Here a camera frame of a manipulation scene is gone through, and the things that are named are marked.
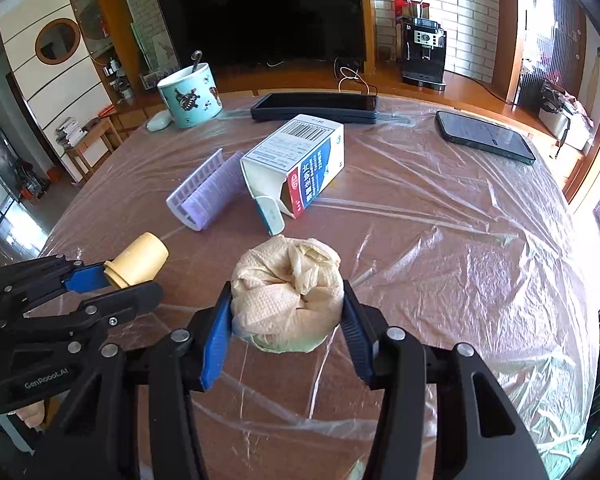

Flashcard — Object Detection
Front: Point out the small white oval case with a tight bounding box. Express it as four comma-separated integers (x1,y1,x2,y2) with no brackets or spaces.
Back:
146,110,173,132

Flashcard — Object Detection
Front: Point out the round wooden wall mirror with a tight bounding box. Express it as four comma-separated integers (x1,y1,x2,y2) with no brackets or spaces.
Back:
34,18,81,65

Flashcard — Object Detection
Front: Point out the lavender blister pack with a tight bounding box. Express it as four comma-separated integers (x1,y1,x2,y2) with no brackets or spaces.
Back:
166,148,247,232

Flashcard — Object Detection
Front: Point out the small wooden side table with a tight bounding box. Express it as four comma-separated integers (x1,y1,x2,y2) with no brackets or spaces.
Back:
61,118,124,183

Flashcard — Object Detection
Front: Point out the black television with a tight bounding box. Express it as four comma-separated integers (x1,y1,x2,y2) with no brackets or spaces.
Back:
157,0,365,68

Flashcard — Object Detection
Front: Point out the metal spoon in mug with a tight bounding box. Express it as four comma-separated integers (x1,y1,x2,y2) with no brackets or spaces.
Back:
192,50,202,73

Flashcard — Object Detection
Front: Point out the yellow plastic cap bottle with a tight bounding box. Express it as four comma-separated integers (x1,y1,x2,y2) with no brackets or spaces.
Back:
104,232,169,289

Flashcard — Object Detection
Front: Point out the teal patterned mug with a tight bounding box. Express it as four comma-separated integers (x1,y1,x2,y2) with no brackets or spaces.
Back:
157,63,223,129

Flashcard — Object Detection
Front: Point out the beige glove wad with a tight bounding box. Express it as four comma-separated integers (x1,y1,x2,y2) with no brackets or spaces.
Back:
230,235,343,354

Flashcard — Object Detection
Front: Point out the dark blue tray case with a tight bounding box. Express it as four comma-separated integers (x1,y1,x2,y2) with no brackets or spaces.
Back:
250,91,378,125

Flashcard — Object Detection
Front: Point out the black coffee machine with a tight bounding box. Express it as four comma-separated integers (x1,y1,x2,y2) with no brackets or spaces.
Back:
401,16,446,91

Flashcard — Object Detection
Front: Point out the black smartphone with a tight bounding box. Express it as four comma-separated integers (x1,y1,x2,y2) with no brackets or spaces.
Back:
436,110,535,166

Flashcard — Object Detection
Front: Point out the white blue naproxen box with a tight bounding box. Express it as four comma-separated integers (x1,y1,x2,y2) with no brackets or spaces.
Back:
240,114,344,236

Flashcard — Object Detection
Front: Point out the white charging cable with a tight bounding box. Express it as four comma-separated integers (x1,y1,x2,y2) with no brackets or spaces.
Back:
334,56,380,97

